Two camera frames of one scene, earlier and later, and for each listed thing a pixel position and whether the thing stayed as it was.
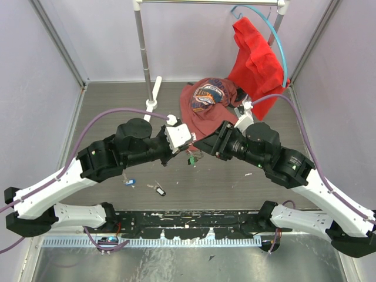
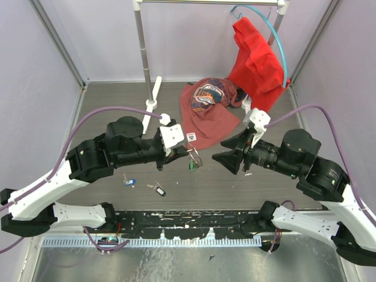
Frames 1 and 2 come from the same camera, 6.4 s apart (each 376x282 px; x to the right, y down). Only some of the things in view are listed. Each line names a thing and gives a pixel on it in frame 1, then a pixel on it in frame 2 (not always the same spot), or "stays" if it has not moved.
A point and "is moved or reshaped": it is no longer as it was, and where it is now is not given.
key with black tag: (158, 188) stays
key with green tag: (191, 161) is moved or reshaped
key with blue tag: (128, 181) stays
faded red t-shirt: (205, 104) stays
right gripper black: (216, 143) -> (241, 148)
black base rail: (188, 225) stays
